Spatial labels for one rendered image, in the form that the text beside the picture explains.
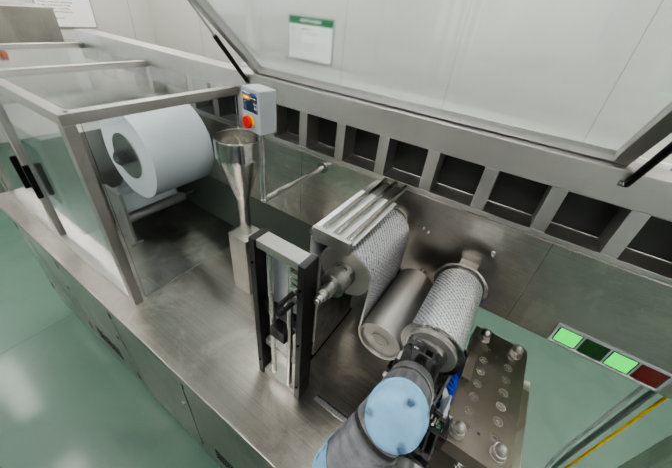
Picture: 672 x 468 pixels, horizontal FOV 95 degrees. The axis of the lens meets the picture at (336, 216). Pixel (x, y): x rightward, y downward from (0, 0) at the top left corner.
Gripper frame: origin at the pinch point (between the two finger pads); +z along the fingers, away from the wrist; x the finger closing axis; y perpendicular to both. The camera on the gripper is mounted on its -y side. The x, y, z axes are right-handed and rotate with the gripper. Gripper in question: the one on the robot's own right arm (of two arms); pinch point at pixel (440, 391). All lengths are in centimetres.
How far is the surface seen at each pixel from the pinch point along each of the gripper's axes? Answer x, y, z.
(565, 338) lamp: -23.6, 8.9, 29.4
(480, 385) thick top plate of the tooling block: -9.5, -6.5, 12.8
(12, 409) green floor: 174, -110, -73
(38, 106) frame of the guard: 113, 50, -25
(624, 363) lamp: -36.6, 9.8, 29.4
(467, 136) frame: 19, 54, 31
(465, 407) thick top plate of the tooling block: -7.4, -6.2, 3.9
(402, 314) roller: 15.7, 13.8, 4.3
